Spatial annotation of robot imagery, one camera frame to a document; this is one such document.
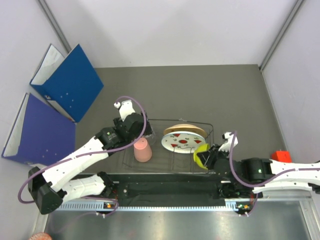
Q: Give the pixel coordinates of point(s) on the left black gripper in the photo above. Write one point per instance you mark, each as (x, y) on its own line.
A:
(117, 121)

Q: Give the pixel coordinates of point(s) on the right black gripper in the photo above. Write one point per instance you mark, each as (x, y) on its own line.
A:
(206, 157)

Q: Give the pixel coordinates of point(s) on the yellow-green bowl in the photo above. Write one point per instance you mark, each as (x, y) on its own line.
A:
(200, 156)

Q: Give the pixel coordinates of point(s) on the pink plastic cup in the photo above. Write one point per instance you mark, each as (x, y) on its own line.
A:
(142, 150)

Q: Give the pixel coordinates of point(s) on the white plate with red pattern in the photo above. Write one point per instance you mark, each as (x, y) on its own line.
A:
(182, 142)

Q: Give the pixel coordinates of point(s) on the clear faceted drinking glass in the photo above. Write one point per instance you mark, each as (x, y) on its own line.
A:
(150, 135)

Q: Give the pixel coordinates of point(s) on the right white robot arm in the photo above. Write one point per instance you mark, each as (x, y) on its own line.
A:
(240, 179)

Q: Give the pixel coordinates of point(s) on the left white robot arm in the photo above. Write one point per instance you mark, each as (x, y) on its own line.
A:
(56, 184)

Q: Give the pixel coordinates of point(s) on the beige wooden plate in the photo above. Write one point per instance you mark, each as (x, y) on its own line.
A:
(186, 127)

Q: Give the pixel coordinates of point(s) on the red block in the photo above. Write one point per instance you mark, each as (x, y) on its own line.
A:
(281, 156)

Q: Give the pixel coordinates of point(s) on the orange mesh object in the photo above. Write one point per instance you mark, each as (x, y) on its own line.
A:
(40, 236)

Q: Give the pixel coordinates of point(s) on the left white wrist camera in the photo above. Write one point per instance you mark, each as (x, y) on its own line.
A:
(125, 108)

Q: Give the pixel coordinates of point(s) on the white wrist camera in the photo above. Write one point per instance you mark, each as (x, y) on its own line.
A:
(125, 108)
(228, 138)

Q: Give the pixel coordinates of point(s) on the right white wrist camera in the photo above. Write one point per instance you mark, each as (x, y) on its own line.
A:
(228, 138)

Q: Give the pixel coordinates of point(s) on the black wire dish rack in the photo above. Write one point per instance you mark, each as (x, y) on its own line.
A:
(172, 152)

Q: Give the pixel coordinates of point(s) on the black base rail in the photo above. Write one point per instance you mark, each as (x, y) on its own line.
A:
(173, 189)

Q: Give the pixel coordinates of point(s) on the blue ring binder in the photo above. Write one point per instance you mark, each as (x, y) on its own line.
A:
(69, 84)

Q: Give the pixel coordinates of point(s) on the purple ring binder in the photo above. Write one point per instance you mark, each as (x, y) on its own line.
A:
(40, 135)

